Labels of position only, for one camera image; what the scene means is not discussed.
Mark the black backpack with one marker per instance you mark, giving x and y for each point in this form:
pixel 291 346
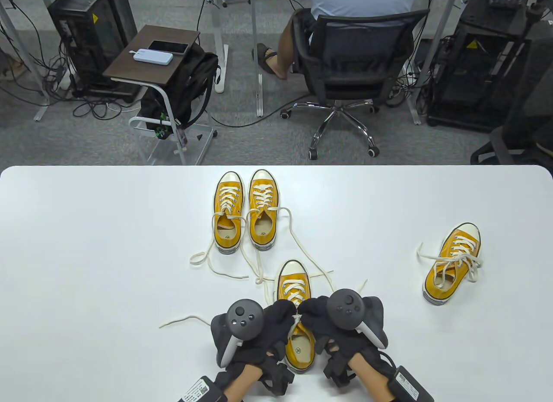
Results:
pixel 190 82

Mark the black mesh office chair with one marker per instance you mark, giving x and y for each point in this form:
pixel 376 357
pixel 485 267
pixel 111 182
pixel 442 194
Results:
pixel 358 52

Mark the green bag accessory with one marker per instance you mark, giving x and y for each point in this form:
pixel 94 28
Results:
pixel 162 125

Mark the person's right hand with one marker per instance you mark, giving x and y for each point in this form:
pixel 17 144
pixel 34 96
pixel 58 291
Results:
pixel 337 339

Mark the black sandal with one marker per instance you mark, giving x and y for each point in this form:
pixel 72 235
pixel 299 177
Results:
pixel 265 58

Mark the person's right forearm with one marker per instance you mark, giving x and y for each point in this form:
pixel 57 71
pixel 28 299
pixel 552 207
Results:
pixel 371 376

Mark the light blue power bank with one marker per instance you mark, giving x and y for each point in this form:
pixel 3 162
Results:
pixel 153 56

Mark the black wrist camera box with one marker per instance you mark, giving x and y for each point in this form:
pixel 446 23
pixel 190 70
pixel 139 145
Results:
pixel 201 391
pixel 408 384

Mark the black computer tower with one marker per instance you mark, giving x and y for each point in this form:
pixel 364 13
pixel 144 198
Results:
pixel 86 30

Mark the person's left hand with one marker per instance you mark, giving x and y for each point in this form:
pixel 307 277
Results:
pixel 272 333

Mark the black smartphone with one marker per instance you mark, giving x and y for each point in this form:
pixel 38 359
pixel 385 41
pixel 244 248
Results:
pixel 168 47

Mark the brown side table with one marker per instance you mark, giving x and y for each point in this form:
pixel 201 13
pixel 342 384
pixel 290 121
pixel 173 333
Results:
pixel 129 65

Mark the black computer rack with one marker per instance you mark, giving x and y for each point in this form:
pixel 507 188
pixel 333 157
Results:
pixel 471 74

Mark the gray handheld controller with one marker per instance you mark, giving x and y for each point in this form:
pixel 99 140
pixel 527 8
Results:
pixel 244 318
pixel 345 309

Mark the dark office chair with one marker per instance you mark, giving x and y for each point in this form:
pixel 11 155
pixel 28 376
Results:
pixel 531 108

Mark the person's left forearm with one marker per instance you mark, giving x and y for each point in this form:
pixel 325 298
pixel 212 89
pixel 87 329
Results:
pixel 242 382

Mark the white desk leg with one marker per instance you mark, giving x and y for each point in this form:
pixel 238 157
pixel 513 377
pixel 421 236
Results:
pixel 259 95
pixel 42 108
pixel 219 74
pixel 414 104

